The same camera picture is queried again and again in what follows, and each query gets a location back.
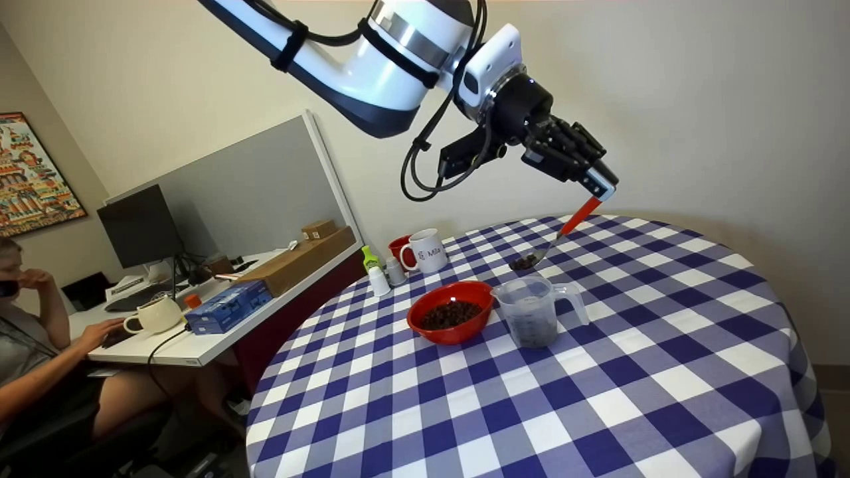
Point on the framed colourful wall picture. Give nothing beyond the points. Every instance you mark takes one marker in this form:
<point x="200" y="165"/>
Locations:
<point x="30" y="176"/>

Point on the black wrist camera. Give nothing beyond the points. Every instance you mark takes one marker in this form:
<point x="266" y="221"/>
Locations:
<point x="466" y="150"/>

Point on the plain white desk mug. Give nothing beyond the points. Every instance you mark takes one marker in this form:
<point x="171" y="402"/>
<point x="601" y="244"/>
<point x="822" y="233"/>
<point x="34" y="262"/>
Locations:
<point x="160" y="314"/>

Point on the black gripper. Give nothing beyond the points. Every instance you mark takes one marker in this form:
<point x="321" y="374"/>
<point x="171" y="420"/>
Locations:
<point x="527" y="108"/>

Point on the black keyboard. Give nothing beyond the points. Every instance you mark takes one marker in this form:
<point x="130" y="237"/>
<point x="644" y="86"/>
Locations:
<point x="142" y="298"/>

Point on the red plastic bowl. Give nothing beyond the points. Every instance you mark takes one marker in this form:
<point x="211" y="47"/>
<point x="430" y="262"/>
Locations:
<point x="452" y="338"/>

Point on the blue white checkered tablecloth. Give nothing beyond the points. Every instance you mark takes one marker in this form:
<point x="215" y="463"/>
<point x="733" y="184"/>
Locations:
<point x="665" y="371"/>

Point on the dark brown beans pile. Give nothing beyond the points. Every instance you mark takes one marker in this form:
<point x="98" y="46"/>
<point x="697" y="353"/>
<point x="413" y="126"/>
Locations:
<point x="447" y="314"/>

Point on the red mug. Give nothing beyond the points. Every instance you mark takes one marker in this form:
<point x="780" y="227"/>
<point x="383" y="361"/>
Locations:
<point x="395" y="243"/>

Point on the white office desk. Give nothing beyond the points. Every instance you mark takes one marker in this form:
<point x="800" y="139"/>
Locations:
<point x="189" y="347"/>

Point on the person right forearm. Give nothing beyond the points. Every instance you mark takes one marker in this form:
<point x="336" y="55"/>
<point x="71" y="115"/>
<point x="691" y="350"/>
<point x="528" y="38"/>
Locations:
<point x="42" y="374"/>

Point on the long cardboard box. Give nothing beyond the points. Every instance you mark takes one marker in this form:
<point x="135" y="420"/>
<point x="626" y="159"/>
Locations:
<point x="296" y="261"/>

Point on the clear plastic measuring cup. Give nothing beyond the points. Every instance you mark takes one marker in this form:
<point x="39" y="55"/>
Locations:
<point x="531" y="318"/>

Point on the blue box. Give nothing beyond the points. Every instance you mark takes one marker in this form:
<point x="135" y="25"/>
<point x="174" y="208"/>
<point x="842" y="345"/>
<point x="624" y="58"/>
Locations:
<point x="227" y="308"/>

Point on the white mug with print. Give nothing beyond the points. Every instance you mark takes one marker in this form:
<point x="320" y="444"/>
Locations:
<point x="430" y="253"/>

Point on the person left hand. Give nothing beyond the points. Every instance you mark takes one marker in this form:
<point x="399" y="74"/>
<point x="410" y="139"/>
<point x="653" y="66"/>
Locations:
<point x="30" y="280"/>

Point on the black computer monitor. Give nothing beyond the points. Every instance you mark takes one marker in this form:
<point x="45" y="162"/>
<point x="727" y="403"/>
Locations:
<point x="142" y="227"/>

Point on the small orange object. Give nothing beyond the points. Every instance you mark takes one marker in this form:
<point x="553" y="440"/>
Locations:
<point x="192" y="301"/>

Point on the person right hand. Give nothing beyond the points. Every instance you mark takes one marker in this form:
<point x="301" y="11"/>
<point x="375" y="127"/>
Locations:
<point x="102" y="331"/>

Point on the seated person grey shirt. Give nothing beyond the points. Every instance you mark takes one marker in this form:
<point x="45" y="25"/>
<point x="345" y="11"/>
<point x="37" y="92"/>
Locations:
<point x="13" y="345"/>

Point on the black case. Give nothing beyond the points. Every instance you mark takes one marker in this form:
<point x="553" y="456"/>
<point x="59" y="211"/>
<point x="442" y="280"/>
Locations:
<point x="86" y="289"/>

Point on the person left forearm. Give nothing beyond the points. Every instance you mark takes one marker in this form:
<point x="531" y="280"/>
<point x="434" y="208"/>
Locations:
<point x="54" y="314"/>

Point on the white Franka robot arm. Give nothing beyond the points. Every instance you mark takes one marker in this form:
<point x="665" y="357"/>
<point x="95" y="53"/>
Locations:
<point x="371" y="69"/>

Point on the black office chair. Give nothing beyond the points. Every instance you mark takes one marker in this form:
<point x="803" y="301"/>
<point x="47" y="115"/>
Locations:
<point x="34" y="440"/>

